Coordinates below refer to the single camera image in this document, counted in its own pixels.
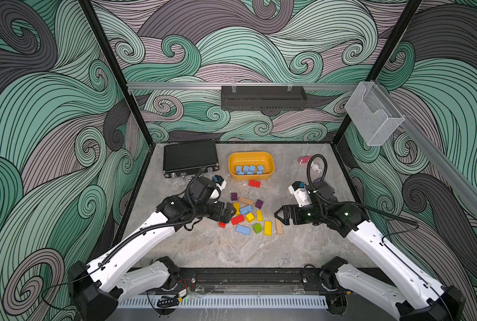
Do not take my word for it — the red long block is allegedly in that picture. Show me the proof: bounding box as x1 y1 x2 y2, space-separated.
231 215 245 226

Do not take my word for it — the yellow plastic bin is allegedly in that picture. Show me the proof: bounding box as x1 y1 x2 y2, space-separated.
228 151 275 181

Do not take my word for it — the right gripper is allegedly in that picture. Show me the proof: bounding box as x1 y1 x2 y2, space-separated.
273 202 325 224

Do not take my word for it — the small pink white toy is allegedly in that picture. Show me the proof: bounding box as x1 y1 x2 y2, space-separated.
298 156 323 174

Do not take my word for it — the white slotted cable duct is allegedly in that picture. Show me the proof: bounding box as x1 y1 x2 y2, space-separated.
117 294 329 310

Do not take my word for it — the yellow long block right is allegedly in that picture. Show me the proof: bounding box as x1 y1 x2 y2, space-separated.
263 221 272 236

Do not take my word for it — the aluminium wall rail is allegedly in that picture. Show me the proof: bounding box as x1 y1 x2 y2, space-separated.
126 82 358 91

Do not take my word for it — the green cube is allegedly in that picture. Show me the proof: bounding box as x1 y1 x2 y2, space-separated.
253 223 263 234

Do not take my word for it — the yellow long block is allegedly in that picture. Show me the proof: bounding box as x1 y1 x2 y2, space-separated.
233 203 241 215
263 221 272 236

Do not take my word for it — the wooden block right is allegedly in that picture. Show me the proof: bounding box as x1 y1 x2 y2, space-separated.
275 219 283 235

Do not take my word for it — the black briefcase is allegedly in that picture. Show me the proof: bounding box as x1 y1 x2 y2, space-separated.
163 140 220 178

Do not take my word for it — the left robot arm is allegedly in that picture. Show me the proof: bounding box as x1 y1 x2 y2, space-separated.
67 173 235 320

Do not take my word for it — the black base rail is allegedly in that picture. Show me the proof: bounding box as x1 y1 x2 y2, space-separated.
177 265 344 293

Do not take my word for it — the clear acrylic holder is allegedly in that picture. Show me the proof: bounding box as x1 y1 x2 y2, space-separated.
345 81 405 147

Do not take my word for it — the yellow long block left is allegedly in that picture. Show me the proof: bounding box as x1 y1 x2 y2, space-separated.
233 203 241 215

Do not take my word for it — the red block near bin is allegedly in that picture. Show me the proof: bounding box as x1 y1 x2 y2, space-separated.
249 180 261 188

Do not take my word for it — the purple cube right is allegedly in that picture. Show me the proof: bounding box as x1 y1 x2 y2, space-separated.
255 199 264 209

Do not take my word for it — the yellow cube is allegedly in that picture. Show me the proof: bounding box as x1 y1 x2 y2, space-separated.
245 213 255 223

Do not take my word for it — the black wall shelf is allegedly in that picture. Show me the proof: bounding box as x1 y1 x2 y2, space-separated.
220 86 308 112

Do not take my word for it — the blue long block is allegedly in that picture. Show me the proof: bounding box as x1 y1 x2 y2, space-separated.
240 205 254 215
236 225 251 235

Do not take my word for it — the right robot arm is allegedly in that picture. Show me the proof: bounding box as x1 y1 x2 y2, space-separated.
274 154 466 320

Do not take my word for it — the wooden block angled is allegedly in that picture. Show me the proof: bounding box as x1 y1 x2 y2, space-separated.
238 197 254 206

